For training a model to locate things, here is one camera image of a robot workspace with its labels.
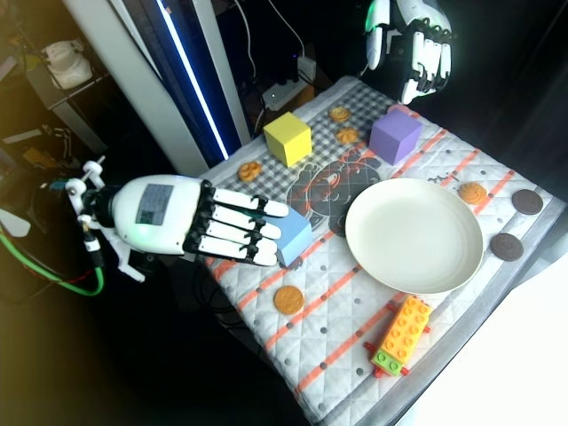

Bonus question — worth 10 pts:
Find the blue foam cube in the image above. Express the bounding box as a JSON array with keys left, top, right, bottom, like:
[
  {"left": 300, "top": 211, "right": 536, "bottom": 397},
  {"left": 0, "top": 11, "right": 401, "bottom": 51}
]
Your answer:
[{"left": 275, "top": 207, "right": 314, "bottom": 269}]

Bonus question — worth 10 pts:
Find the purple foam cube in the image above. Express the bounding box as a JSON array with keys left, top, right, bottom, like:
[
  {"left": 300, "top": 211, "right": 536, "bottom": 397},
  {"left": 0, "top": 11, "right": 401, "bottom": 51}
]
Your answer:
[{"left": 368, "top": 108, "right": 423, "bottom": 166}]

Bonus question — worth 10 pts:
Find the yellow foam cube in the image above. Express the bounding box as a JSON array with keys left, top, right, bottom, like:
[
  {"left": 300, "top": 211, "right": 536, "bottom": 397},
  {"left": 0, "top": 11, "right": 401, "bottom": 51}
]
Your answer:
[{"left": 263, "top": 111, "right": 312, "bottom": 168}]

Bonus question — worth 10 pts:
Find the white round plate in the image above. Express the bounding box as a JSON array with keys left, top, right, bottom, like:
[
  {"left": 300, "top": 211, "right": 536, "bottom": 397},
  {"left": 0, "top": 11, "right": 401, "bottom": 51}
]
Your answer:
[{"left": 344, "top": 177, "right": 485, "bottom": 295}]

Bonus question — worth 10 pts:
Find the pretzel-shaped cookie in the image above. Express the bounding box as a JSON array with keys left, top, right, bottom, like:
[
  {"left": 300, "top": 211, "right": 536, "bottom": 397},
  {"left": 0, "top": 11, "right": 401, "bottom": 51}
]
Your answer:
[{"left": 237, "top": 162, "right": 264, "bottom": 183}]

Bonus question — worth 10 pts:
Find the round tan biscuit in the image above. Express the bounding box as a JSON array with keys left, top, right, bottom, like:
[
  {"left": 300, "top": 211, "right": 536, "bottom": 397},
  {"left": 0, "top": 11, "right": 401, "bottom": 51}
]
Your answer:
[{"left": 272, "top": 285, "right": 306, "bottom": 316}]

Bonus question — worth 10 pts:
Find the grey quilt with printed bear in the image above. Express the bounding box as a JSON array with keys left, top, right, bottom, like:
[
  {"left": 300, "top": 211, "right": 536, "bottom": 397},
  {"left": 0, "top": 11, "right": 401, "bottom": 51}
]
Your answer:
[{"left": 199, "top": 75, "right": 556, "bottom": 422}]

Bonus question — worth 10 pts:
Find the white power strip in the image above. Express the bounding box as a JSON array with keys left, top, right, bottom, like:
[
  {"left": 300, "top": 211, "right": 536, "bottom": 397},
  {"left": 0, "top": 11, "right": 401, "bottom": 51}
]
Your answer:
[{"left": 261, "top": 82, "right": 312, "bottom": 112}]

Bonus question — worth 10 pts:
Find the orange green toy brick car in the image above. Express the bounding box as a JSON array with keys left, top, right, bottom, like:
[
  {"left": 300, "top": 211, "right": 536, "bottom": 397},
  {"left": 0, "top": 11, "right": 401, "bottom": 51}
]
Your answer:
[{"left": 363, "top": 295, "right": 434, "bottom": 378}]

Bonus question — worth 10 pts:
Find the orange swirl cookie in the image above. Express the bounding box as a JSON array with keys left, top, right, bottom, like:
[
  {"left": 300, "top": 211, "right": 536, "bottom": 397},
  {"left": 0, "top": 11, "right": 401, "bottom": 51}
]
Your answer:
[{"left": 457, "top": 181, "right": 488, "bottom": 205}]

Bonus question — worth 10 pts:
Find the white robot body column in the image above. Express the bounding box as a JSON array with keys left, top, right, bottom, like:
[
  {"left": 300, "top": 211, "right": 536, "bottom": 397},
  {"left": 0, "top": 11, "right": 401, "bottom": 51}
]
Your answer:
[{"left": 61, "top": 0, "right": 252, "bottom": 175}]

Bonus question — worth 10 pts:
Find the chocolate sandwich cookie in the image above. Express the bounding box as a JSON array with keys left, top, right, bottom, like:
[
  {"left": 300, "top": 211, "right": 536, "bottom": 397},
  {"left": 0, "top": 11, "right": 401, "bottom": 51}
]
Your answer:
[
  {"left": 511, "top": 189, "right": 545, "bottom": 216},
  {"left": 489, "top": 233, "right": 525, "bottom": 260}
]

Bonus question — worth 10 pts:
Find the grey shelf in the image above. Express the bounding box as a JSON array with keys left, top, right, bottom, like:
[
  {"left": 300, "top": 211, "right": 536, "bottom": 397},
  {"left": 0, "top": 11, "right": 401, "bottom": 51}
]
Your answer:
[{"left": 26, "top": 66, "right": 113, "bottom": 154}]

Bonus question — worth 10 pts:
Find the white toy figure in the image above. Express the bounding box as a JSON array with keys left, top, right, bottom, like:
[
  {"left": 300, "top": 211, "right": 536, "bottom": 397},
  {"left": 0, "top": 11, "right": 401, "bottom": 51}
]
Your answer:
[{"left": 42, "top": 39, "right": 94, "bottom": 91}]

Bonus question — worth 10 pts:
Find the white cable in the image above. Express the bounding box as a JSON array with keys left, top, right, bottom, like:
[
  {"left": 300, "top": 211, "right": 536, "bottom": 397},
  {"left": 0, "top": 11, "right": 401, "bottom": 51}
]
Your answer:
[
  {"left": 265, "top": 0, "right": 308, "bottom": 61},
  {"left": 233, "top": 0, "right": 259, "bottom": 77}
]

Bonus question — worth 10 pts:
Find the green cable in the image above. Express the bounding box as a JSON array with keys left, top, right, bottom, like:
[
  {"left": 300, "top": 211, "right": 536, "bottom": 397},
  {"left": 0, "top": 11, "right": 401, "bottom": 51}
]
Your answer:
[{"left": 0, "top": 230, "right": 107, "bottom": 297}]

